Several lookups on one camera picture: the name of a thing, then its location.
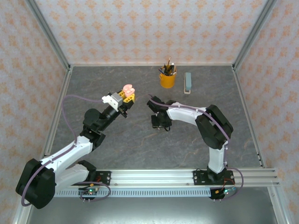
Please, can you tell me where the yellow pen cup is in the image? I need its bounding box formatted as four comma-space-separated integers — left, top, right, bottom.
159, 69, 177, 89

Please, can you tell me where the grey-blue stapler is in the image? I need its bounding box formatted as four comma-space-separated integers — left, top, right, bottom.
184, 72, 192, 95

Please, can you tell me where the grey metal panel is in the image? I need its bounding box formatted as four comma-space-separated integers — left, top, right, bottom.
25, 197, 278, 224

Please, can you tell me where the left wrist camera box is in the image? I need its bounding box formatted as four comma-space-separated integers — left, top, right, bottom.
102, 92, 123, 112

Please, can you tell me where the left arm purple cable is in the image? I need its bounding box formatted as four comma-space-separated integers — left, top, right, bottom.
21, 94, 112, 207

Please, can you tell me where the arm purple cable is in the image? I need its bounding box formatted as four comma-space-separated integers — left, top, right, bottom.
148, 93, 245, 201
21, 94, 112, 207

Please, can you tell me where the aluminium side rail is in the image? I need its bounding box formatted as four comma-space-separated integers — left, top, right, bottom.
232, 65, 267, 168
41, 66, 73, 161

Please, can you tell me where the aluminium back rail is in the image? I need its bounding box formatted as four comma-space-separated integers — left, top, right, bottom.
70, 63, 234, 67

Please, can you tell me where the aluminium mounting rail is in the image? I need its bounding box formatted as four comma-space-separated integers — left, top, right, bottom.
56, 168, 280, 187

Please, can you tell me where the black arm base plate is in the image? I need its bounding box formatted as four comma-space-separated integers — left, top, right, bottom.
192, 169, 234, 186
69, 171, 112, 186

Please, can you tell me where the grey slotted cable duct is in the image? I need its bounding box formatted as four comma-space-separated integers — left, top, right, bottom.
54, 188, 212, 198

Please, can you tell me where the aluminium frame post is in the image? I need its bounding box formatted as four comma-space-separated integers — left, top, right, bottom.
232, 0, 278, 70
24, 0, 72, 70

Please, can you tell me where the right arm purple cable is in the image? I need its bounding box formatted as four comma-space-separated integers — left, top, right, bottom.
148, 93, 245, 201

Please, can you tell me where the aluminium frame leg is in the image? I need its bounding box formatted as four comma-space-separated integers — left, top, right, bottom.
11, 206, 28, 224
267, 186, 289, 224

